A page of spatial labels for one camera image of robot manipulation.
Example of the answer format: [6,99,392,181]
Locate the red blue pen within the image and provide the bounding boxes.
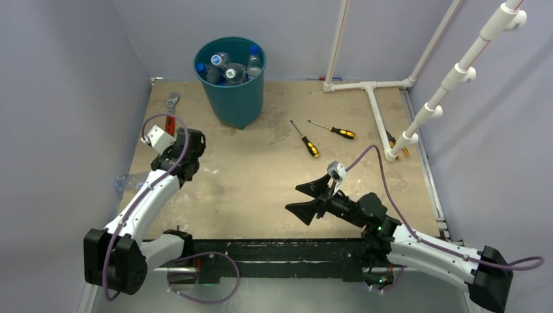
[305,76,343,82]

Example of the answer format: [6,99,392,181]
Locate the long yellow black screwdriver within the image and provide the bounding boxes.
[307,120,356,140]

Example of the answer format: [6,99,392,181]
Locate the yellow handled pliers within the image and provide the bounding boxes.
[386,130,411,158]

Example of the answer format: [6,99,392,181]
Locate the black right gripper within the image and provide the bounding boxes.
[286,171,366,228]

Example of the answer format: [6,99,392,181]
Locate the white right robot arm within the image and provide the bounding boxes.
[285,175,513,312]

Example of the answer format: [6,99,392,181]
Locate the short yellow black screwdriver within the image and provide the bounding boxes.
[290,120,320,158]

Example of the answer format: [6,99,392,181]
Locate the white PVC pipe frame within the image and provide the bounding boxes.
[322,0,528,163]

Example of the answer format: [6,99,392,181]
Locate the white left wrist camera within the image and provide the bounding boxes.
[140,126,176,155]

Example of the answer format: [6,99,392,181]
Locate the black metal base frame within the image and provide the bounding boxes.
[162,238,405,284]

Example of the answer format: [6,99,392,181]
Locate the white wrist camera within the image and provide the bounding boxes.
[327,161,348,196]
[140,126,176,155]

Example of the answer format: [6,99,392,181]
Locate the teal plastic bin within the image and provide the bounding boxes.
[192,36,267,129]

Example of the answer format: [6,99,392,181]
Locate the clear bottle white cap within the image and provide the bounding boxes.
[210,52,231,70]

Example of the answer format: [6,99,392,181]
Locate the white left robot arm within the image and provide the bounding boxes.
[83,127,206,295]

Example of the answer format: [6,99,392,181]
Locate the Pepsi bottle blue cap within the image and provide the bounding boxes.
[247,44,263,81]

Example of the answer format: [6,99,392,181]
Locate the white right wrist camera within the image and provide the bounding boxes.
[327,161,348,196]

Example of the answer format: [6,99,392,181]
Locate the clear bottle red white label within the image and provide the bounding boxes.
[224,63,247,85]

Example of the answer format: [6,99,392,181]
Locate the red handled adjustable wrench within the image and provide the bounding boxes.
[164,92,180,136]

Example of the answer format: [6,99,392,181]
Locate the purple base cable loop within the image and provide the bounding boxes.
[166,251,241,306]

